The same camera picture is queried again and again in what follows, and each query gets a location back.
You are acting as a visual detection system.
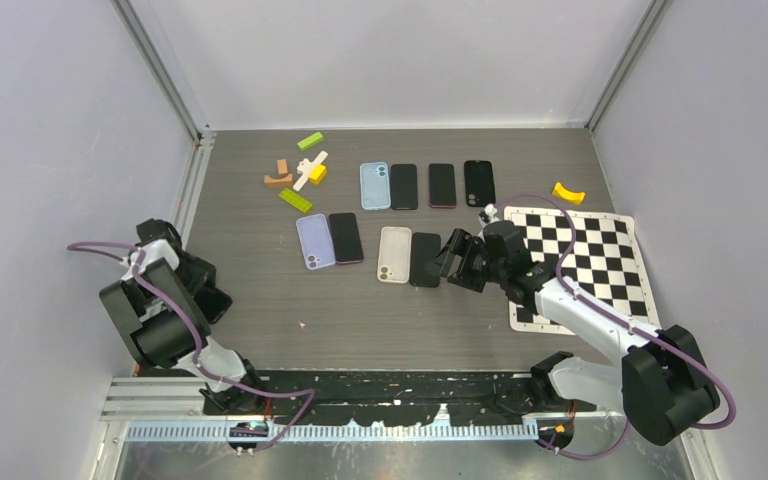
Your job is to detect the purple cable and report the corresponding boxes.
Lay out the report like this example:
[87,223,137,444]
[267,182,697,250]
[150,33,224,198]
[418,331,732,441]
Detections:
[493,192,738,460]
[67,241,316,452]

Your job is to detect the green lego brick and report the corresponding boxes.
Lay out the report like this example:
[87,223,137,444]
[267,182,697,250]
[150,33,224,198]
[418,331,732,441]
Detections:
[297,132,324,151]

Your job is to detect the black phone from beige case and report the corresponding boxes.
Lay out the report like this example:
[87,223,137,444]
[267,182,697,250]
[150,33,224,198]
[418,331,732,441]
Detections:
[409,232,441,288]

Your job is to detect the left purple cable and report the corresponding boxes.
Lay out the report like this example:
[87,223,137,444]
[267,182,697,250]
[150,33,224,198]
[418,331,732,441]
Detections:
[67,241,316,452]

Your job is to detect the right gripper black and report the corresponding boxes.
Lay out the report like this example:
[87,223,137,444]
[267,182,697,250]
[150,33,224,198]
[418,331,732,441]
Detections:
[424,228,508,294]

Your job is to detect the black phone with dark frame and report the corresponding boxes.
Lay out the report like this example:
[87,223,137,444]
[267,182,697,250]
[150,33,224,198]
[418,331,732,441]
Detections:
[390,164,418,210]

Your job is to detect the brown arch block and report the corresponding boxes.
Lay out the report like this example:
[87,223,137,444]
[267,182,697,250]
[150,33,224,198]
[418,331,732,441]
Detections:
[264,174,295,189]

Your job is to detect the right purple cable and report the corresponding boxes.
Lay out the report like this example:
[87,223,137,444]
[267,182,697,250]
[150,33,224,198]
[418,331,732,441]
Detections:
[493,192,738,460]

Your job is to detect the yellow curved block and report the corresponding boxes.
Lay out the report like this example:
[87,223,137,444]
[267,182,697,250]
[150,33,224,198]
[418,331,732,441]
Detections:
[552,182,586,205]

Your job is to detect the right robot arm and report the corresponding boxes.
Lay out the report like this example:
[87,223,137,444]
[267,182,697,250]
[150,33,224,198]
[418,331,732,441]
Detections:
[423,220,735,446]

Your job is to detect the light green flat brick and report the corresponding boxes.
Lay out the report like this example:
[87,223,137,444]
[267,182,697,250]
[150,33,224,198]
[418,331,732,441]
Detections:
[279,188,313,213]

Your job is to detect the small brown block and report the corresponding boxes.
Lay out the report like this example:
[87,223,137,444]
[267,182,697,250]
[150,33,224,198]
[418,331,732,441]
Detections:
[276,159,290,176]

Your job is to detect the black phone from lilac case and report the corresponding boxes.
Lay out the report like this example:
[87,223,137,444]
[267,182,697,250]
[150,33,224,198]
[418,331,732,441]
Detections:
[328,212,365,265]

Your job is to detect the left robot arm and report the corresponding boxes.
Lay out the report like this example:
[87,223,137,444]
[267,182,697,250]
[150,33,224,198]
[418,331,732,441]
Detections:
[99,219,267,414]

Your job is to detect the purple phone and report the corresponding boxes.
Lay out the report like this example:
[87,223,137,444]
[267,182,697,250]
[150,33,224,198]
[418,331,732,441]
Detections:
[428,163,457,209]

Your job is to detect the checkerboard mat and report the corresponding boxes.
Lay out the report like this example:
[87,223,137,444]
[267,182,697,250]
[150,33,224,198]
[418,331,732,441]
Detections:
[504,206,661,327]

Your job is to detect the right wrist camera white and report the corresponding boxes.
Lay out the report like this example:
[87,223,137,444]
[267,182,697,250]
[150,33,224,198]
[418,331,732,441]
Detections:
[479,204,499,228]

